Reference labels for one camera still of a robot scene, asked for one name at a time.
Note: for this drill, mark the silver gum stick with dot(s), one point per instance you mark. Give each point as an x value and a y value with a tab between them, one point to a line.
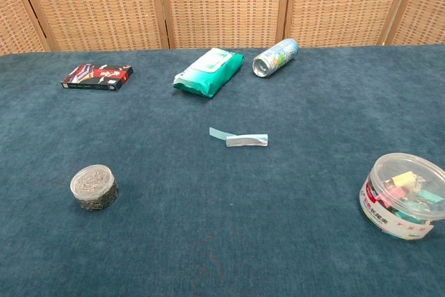
247	140

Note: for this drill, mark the clear tub of paperclips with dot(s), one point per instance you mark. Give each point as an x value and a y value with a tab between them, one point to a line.
94	188

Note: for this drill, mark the clear tub of binder clips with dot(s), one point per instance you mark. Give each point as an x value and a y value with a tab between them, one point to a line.
393	213

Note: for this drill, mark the yellow binder clip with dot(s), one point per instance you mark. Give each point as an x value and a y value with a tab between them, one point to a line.
400	178

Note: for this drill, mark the blue velvet tablecloth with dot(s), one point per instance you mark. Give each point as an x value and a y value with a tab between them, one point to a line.
222	224

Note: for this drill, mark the teal binder clip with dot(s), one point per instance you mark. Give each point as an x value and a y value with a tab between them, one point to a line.
429	196

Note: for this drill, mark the black red card box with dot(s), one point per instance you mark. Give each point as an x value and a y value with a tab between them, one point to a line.
99	76

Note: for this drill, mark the green wet wipes pack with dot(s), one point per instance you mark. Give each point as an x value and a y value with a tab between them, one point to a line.
208	71

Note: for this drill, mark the pink binder clip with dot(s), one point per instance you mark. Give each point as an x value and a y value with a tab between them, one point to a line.
389	193

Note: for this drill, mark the printed aluminium drink can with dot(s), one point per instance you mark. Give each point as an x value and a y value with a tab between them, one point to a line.
276	57

